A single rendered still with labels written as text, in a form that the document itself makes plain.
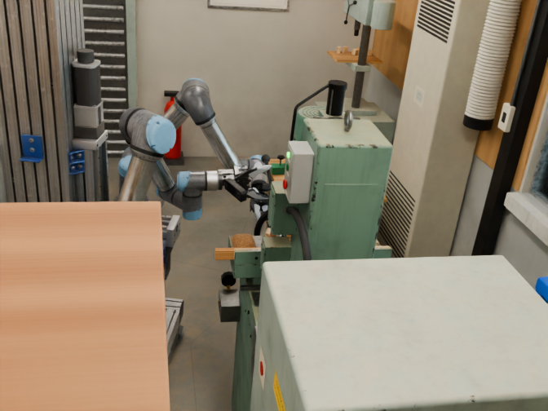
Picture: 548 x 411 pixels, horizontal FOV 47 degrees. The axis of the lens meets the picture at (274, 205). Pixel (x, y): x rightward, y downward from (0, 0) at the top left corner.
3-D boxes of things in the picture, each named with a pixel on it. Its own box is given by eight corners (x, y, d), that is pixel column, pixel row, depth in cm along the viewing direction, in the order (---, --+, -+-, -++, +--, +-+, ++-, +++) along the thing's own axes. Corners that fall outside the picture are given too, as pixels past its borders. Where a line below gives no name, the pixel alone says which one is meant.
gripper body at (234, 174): (249, 165, 242) (217, 165, 240) (251, 177, 236) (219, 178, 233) (247, 180, 247) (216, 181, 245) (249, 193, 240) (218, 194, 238)
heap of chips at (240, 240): (253, 236, 249) (254, 227, 248) (258, 255, 237) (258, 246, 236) (230, 236, 248) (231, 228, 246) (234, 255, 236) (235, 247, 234)
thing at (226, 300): (236, 303, 269) (237, 288, 265) (240, 321, 258) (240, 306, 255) (217, 304, 268) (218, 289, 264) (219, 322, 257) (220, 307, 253)
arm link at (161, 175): (100, 113, 217) (155, 204, 253) (119, 122, 211) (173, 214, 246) (124, 93, 221) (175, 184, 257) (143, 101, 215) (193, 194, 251)
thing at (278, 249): (285, 266, 221) (288, 236, 216) (289, 276, 215) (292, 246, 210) (258, 266, 219) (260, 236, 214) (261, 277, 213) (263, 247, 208)
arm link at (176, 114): (113, 171, 276) (194, 79, 262) (116, 157, 289) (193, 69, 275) (135, 187, 281) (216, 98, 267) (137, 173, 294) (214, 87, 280)
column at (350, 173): (342, 306, 230) (373, 118, 197) (360, 346, 211) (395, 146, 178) (282, 307, 226) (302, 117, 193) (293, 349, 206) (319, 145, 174)
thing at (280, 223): (291, 221, 211) (295, 180, 204) (296, 235, 203) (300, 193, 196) (266, 221, 209) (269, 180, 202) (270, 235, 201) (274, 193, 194)
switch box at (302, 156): (302, 188, 194) (307, 140, 187) (308, 204, 186) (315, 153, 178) (282, 188, 193) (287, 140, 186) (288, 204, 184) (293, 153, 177)
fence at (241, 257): (389, 259, 242) (391, 247, 240) (390, 262, 241) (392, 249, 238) (233, 262, 231) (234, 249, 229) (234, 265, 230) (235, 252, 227)
